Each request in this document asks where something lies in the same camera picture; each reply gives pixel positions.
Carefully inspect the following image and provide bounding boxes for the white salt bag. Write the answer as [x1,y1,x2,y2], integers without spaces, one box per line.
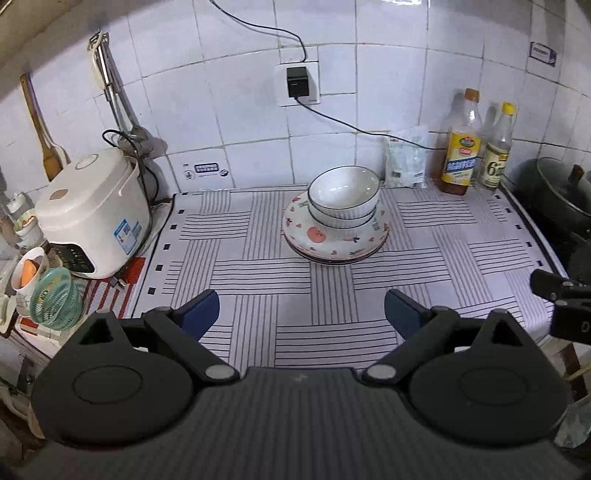
[385,126,428,188]

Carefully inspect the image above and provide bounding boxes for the hanging metal ladles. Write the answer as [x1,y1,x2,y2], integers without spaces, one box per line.
[88,31,155,155]

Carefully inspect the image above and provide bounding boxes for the green plastic basket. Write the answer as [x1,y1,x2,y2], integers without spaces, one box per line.
[30,267,85,331]

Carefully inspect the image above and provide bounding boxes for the white cup with carrot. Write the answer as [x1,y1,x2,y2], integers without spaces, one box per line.
[11,247,50,296]

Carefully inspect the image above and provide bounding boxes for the cooking wine bottle yellow label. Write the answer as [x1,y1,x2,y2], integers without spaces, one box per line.
[440,89,483,195]

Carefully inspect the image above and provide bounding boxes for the white wall socket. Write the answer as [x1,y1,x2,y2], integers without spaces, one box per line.
[274,60,320,108]

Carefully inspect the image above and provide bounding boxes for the white wall meter sticker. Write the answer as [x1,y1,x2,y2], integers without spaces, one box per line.
[182,161,230,181]

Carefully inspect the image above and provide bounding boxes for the white rice cooker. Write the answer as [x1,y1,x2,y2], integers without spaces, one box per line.
[34,148,154,280]

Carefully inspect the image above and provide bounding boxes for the bunny carrot print plate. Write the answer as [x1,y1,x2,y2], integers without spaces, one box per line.
[283,190,390,260]

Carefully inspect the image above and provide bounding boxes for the wooden spatula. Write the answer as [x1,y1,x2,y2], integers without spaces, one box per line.
[19,74,70,183]

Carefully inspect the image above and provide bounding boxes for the clear vinegar bottle yellow cap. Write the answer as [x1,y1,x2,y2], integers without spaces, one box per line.
[475,102,515,195]

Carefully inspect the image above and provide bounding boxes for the small white jar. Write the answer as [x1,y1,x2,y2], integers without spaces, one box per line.
[11,194,44,247]

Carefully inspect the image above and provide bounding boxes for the glass wok lid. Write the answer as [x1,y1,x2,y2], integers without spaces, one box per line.
[536,157,591,217]

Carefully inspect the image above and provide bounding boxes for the rice cooker black cord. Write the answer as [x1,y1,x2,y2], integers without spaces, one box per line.
[102,129,161,205]

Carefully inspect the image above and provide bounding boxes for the black gas stove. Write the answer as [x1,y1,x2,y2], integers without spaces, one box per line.
[501,182,591,282]

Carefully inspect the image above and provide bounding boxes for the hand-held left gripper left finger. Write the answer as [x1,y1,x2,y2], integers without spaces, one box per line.
[62,290,240,385]

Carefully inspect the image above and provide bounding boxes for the black power adapter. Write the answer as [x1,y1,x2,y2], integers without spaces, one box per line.
[286,67,309,99]

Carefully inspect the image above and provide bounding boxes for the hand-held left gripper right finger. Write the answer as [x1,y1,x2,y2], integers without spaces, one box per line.
[361,289,539,385]

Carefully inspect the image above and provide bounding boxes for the black wok with wooden handle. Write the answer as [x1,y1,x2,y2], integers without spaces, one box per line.
[512,157,591,245]

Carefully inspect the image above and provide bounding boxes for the black power cable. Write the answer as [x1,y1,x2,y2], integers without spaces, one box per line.
[294,96,445,151]
[209,0,308,65]

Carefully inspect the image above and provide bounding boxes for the wall label sticker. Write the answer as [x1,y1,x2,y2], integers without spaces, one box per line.
[529,41,557,68]

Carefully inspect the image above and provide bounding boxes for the white bowl with black rim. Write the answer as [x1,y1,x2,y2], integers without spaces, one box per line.
[308,200,378,225]
[308,165,380,217]
[314,213,376,230]

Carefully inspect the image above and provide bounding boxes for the striped table cover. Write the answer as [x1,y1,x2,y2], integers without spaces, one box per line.
[122,187,568,370]

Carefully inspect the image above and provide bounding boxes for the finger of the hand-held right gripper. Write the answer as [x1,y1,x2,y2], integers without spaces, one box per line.
[530,269,591,306]

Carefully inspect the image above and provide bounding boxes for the red striped cloth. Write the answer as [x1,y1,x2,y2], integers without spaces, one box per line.
[18,258,149,342]

